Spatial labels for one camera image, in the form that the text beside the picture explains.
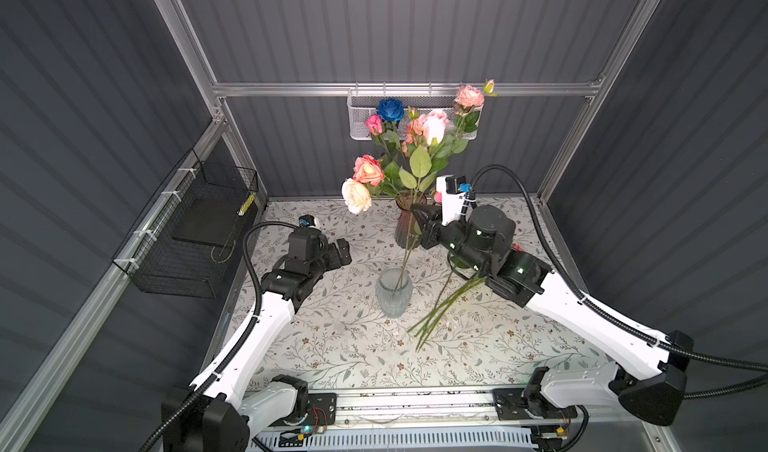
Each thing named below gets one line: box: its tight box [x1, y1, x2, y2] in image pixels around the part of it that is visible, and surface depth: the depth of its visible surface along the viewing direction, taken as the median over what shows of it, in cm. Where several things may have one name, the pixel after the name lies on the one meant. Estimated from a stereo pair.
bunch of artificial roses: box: [407, 271, 487, 352], surface depth 90 cm
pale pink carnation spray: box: [446, 79, 498, 153], surface depth 80 cm
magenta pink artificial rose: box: [364, 114, 383, 136], surface depth 82 cm
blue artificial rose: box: [377, 98, 405, 122], surface depth 80 cm
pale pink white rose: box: [403, 110, 449, 272], surface depth 57 cm
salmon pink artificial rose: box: [353, 154, 385, 187], surface depth 69 cm
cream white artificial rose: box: [341, 178, 372, 215], surface depth 70 cm
